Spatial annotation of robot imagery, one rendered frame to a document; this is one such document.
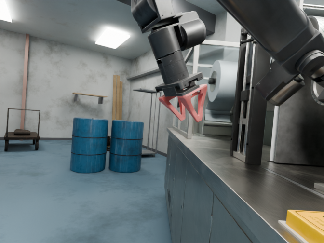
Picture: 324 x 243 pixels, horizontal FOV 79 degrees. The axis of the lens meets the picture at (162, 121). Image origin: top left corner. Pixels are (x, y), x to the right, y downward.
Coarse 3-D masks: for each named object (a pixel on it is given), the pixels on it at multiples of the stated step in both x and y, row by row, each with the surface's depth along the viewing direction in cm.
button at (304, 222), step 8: (288, 216) 28; (296, 216) 27; (304, 216) 26; (312, 216) 27; (320, 216) 27; (288, 224) 28; (296, 224) 26; (304, 224) 25; (312, 224) 24; (320, 224) 25; (304, 232) 25; (312, 232) 24; (320, 232) 23; (312, 240) 24; (320, 240) 23
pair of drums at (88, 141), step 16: (80, 128) 322; (96, 128) 327; (112, 128) 353; (128, 128) 341; (80, 144) 322; (96, 144) 329; (112, 144) 350; (128, 144) 342; (80, 160) 323; (96, 160) 331; (112, 160) 349; (128, 160) 344
